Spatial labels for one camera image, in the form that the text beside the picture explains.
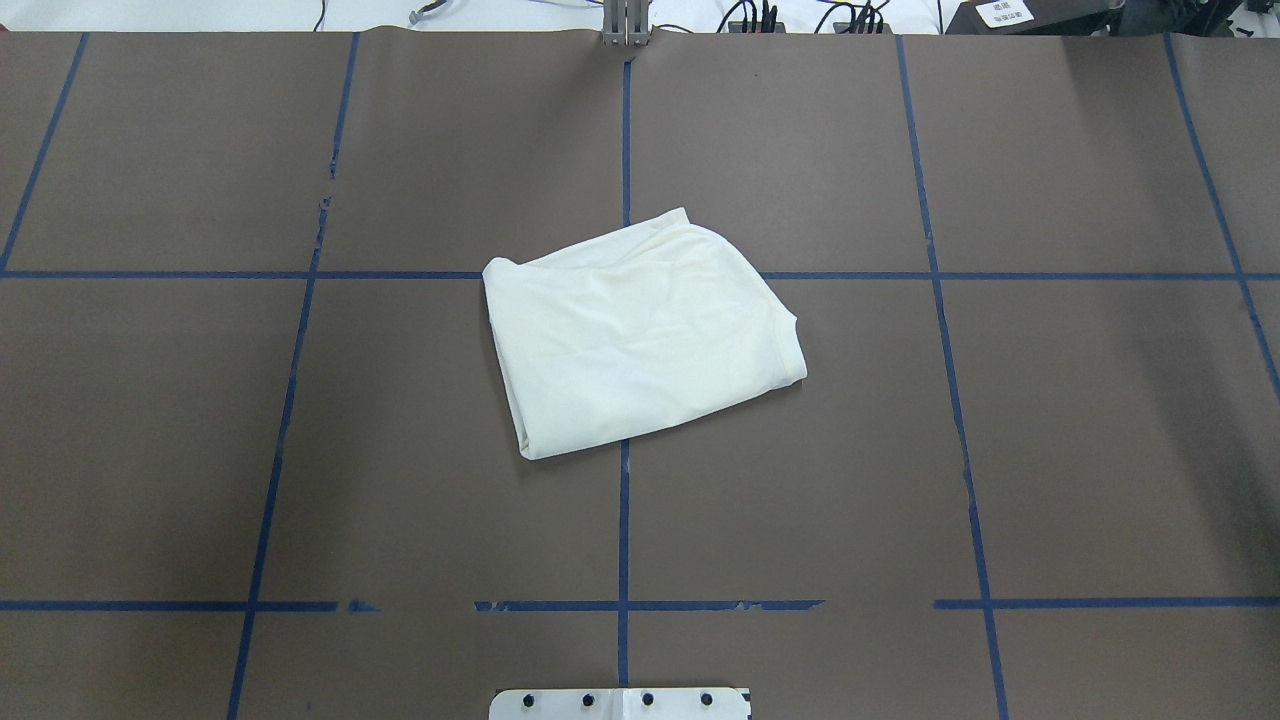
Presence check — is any cream long-sleeve shirt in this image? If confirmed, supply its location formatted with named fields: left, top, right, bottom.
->
left=483, top=208, right=808, bottom=461

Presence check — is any small electronics board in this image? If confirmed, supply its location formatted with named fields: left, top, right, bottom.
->
left=716, top=0, right=787, bottom=35
left=813, top=1, right=892, bottom=35

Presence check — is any aluminium frame post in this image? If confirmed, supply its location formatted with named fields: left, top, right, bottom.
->
left=599, top=0, right=652, bottom=47

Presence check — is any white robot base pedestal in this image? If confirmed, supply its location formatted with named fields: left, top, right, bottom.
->
left=488, top=687, right=753, bottom=719

